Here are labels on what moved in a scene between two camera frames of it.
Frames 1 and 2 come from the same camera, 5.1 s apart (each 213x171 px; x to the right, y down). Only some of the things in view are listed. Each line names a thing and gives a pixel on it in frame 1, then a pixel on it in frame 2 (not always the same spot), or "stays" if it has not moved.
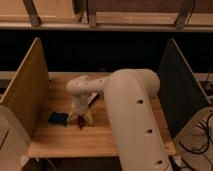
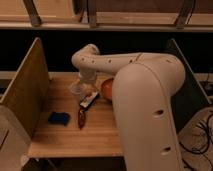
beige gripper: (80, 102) to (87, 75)
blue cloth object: (58, 118) stays
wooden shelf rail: (107, 15) stays
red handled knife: (81, 119) stays
